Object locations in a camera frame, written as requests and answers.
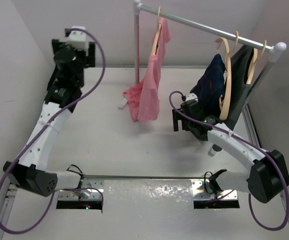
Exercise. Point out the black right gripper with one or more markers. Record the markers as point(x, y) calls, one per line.
point(177, 116)

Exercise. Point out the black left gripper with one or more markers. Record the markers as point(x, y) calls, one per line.
point(88, 60)

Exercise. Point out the pink t shirt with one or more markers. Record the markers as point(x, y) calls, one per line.
point(142, 98)

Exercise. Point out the beige plastic hanger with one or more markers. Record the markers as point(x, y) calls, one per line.
point(157, 34)

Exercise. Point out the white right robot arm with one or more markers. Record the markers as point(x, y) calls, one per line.
point(266, 172)

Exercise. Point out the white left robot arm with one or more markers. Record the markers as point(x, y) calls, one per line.
point(30, 173)

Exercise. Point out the beige hanger with blue garment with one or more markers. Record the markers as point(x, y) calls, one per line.
point(224, 101)

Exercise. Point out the beige hanger with green garment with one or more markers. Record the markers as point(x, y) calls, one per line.
point(253, 63)

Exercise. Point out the navy blue garment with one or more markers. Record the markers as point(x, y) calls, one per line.
point(210, 87)

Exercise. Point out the dark green garment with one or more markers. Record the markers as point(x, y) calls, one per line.
point(240, 63)

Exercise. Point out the white metal clothes rack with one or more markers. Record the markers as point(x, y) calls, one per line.
point(270, 56)

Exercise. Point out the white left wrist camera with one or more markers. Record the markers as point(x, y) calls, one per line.
point(76, 38)

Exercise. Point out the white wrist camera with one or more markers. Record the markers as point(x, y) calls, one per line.
point(76, 38)
point(191, 96)

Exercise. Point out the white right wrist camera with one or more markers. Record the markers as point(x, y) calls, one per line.
point(191, 96)

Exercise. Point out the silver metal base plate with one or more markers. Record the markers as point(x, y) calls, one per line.
point(191, 190)

